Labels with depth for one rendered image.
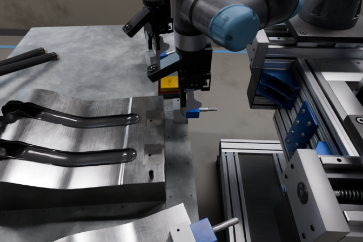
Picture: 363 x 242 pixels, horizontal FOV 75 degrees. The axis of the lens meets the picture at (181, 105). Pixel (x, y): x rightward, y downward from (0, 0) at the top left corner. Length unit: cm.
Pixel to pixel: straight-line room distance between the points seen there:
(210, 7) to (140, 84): 48
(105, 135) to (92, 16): 232
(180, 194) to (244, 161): 82
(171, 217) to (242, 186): 80
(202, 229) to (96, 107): 41
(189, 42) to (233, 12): 15
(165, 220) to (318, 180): 28
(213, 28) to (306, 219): 34
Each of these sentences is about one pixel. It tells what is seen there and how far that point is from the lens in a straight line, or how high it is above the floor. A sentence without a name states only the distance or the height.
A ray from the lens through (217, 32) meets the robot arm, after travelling 42.
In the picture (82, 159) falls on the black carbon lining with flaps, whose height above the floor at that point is 88.
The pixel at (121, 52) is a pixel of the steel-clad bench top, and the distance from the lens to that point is 104.
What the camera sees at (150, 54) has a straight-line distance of 91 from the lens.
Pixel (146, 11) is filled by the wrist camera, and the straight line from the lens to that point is 83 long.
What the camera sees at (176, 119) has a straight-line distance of 70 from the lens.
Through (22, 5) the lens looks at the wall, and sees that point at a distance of 314.
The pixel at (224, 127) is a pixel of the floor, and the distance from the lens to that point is 177.
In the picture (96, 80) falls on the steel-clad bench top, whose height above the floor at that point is 80.
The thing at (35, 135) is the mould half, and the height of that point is 92.
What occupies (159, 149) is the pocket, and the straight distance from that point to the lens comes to 58.
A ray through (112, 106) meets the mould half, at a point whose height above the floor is 89.
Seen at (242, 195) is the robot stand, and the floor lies 23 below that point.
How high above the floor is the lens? 134
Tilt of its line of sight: 45 degrees down
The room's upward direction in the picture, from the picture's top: straight up
